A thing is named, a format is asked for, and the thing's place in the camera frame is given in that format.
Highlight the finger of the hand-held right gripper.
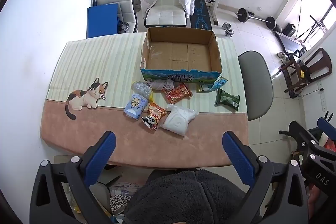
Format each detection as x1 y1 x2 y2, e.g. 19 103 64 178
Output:
288 121 319 153
317 117 336 140

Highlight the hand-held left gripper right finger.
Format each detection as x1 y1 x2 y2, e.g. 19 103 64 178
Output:
222 131 308 224

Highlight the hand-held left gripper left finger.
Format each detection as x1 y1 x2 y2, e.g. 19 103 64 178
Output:
30 131 117 224

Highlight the blue cat print packet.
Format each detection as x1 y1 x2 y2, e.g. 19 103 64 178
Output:
123 93 149 120

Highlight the green snack packet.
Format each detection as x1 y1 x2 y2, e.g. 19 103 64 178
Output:
214 88 240 111

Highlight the red panda snack packet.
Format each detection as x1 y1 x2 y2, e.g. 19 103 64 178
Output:
141 102 168 131

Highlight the white soft bag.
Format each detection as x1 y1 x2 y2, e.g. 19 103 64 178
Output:
161 105 198 136

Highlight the silver scrubber pack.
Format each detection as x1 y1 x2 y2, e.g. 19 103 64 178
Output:
131 81 154 101

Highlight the blue milk powder packet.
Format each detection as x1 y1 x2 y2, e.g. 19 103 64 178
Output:
196 76 228 93

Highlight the purple cloth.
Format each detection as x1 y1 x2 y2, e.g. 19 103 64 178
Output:
146 78 175 91

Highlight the cardboard box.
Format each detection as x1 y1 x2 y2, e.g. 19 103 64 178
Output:
140 27 223 82

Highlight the white power strip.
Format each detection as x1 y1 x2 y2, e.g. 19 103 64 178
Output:
318 82 327 112

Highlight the patterned cloth bag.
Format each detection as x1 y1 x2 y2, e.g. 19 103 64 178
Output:
109 182 142 215

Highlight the person's dark fleece clothing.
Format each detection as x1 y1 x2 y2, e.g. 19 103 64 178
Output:
123 169 263 224

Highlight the dark wooden chair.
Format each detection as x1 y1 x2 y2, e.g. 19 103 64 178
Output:
280 48 332 98

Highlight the grey office chair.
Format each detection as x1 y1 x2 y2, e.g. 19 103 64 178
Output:
238 51 274 122

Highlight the cat print tablecloth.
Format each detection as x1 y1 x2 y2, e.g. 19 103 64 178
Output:
39 32 250 169

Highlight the black tripod stand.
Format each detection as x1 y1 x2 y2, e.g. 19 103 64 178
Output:
304 15 328 42

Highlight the black box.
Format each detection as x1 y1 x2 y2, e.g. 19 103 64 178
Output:
283 23 297 37

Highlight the blue board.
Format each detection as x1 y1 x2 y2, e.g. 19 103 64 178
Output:
87 3 119 39

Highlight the black floor barbell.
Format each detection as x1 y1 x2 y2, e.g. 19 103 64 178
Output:
235 7 276 29

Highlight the black blue bench pad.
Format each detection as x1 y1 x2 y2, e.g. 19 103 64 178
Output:
189 0 213 30

